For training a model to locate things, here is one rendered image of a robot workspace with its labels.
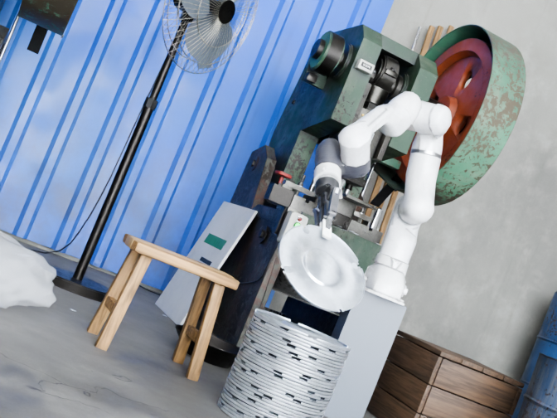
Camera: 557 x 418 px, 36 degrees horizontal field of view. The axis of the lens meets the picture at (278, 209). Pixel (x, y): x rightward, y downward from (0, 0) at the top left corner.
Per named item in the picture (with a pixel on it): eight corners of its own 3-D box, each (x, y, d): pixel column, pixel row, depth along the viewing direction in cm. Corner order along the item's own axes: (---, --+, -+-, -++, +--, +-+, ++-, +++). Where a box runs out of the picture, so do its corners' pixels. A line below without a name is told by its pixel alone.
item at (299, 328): (336, 341, 261) (338, 338, 261) (360, 358, 232) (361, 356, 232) (249, 305, 257) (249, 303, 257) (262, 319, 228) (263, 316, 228)
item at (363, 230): (378, 245, 373) (384, 233, 374) (288, 206, 358) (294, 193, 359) (350, 237, 402) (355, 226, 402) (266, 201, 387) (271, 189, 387)
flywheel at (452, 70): (413, 212, 422) (510, 183, 358) (379, 196, 415) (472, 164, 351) (445, 84, 444) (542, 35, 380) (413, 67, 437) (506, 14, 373)
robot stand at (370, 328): (358, 430, 296) (407, 307, 298) (309, 410, 295) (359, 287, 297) (351, 418, 314) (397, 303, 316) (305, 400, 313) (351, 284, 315)
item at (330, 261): (378, 308, 250) (380, 307, 250) (300, 316, 232) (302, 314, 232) (340, 225, 263) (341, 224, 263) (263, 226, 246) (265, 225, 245)
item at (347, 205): (363, 235, 354) (375, 206, 355) (335, 223, 349) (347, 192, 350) (339, 229, 378) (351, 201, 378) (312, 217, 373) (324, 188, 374)
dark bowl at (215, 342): (254, 382, 306) (261, 363, 306) (177, 355, 296) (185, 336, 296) (230, 361, 334) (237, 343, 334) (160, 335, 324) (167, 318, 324)
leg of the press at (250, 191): (244, 364, 340) (331, 153, 344) (218, 355, 336) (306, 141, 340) (190, 316, 427) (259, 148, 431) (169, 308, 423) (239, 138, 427)
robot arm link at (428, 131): (420, 157, 317) (430, 110, 317) (460, 162, 306) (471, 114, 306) (392, 145, 302) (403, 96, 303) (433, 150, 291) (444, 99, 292)
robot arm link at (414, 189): (436, 160, 315) (450, 156, 296) (421, 227, 314) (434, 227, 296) (406, 153, 314) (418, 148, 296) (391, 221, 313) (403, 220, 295)
